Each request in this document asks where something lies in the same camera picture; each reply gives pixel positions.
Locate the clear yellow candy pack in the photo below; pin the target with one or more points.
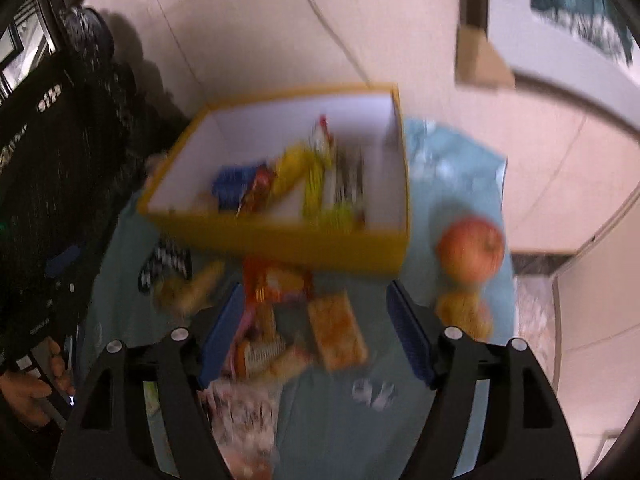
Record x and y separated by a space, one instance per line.
292 167

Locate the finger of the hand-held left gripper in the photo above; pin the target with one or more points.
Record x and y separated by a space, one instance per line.
65 259

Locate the teal printed tablecloth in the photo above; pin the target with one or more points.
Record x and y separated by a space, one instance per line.
350 435

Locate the white cabinet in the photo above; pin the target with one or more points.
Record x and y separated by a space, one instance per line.
600 310

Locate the red apple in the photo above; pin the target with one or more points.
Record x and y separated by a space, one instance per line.
470 250

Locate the blue snack bag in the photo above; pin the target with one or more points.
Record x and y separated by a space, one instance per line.
232 182

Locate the orange cracker pack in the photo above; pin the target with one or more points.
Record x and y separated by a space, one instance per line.
337 332

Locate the yellow green snack bag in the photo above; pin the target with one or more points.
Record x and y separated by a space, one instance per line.
317 200

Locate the black snack bar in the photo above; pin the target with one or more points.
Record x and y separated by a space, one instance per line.
350 185

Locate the round pastry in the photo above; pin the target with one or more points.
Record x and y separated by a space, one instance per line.
465 310

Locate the red brown snack wrapper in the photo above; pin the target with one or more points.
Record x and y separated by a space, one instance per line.
257 190

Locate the yellow cardboard box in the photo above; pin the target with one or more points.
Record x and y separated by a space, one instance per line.
280 242

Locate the person's left hand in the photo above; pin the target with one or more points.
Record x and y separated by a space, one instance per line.
25 400

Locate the framed lotus painting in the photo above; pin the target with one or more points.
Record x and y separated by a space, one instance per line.
565 50

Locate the pile of snack packets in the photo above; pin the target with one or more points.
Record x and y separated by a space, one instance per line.
275 285

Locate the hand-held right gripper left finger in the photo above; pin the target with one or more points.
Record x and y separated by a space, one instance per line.
225 330

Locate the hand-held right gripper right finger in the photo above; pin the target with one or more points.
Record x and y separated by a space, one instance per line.
410 335

